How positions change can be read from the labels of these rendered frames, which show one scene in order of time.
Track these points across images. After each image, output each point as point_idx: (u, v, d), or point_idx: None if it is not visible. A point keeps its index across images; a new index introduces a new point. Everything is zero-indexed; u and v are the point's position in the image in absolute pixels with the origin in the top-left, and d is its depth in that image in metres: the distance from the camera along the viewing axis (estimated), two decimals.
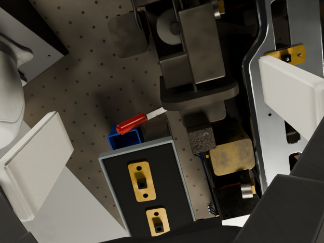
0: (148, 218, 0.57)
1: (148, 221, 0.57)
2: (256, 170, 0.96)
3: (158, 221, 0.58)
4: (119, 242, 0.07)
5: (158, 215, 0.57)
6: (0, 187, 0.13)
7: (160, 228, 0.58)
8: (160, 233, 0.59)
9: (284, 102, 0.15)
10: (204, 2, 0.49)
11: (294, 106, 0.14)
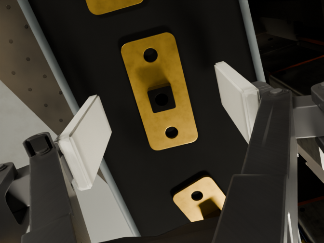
0: (128, 71, 0.20)
1: (129, 80, 0.21)
2: None
3: (159, 80, 0.21)
4: (119, 242, 0.07)
5: (158, 60, 0.20)
6: (64, 157, 0.14)
7: (166, 101, 0.21)
8: (166, 119, 0.22)
9: (230, 104, 0.17)
10: None
11: (235, 108, 0.15)
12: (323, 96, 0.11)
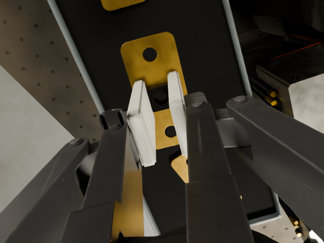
0: (128, 71, 0.21)
1: (129, 79, 0.21)
2: None
3: (158, 79, 0.21)
4: (119, 242, 0.07)
5: (157, 59, 0.20)
6: (132, 133, 0.14)
7: (165, 100, 0.21)
8: (165, 118, 0.22)
9: None
10: None
11: None
12: (239, 110, 0.12)
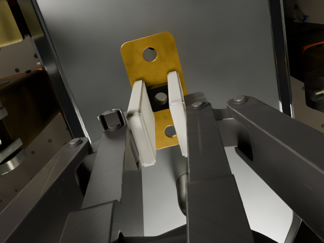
0: (128, 71, 0.21)
1: (129, 79, 0.21)
2: None
3: (158, 79, 0.21)
4: (119, 242, 0.07)
5: (157, 59, 0.20)
6: (132, 133, 0.14)
7: (165, 100, 0.21)
8: (165, 118, 0.22)
9: None
10: None
11: None
12: (239, 110, 0.12)
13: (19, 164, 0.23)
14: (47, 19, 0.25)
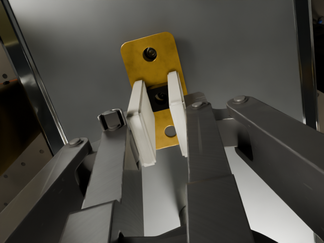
0: (128, 71, 0.21)
1: (129, 79, 0.21)
2: None
3: (158, 79, 0.21)
4: (119, 242, 0.07)
5: (157, 59, 0.20)
6: (132, 133, 0.14)
7: (165, 100, 0.21)
8: (165, 118, 0.22)
9: None
10: None
11: None
12: (239, 110, 0.12)
13: None
14: (23, 22, 0.21)
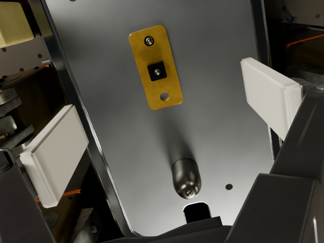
0: (134, 52, 0.30)
1: (135, 59, 0.30)
2: None
3: (155, 59, 0.30)
4: (119, 242, 0.07)
5: (154, 44, 0.29)
6: (26, 174, 0.13)
7: (160, 73, 0.30)
8: (160, 87, 0.31)
9: (262, 102, 0.16)
10: None
11: (270, 106, 0.14)
12: None
13: None
14: (56, 20, 0.29)
